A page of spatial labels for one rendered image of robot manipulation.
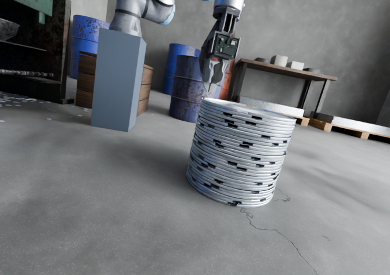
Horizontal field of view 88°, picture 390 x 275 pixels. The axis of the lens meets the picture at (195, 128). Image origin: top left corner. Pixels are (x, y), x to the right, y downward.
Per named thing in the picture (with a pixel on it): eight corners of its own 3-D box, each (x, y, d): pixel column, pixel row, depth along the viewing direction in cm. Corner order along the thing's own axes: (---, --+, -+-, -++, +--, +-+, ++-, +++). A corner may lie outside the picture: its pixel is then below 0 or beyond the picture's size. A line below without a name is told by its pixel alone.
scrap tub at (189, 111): (213, 119, 196) (225, 68, 185) (214, 128, 155) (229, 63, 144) (171, 110, 197) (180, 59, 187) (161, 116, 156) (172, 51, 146)
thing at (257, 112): (212, 99, 82) (213, 97, 81) (288, 116, 74) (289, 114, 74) (188, 100, 54) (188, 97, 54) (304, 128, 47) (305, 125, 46)
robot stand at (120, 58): (134, 124, 118) (146, 43, 108) (127, 132, 101) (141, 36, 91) (103, 119, 116) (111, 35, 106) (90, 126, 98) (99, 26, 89)
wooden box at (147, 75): (147, 109, 173) (154, 68, 165) (136, 117, 136) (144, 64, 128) (99, 100, 170) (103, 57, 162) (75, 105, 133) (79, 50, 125)
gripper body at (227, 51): (208, 54, 51) (219, 2, 48) (200, 57, 59) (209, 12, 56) (236, 61, 53) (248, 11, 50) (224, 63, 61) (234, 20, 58)
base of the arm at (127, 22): (143, 42, 107) (146, 22, 105) (138, 36, 92) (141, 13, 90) (114, 35, 105) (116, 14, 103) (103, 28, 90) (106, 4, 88)
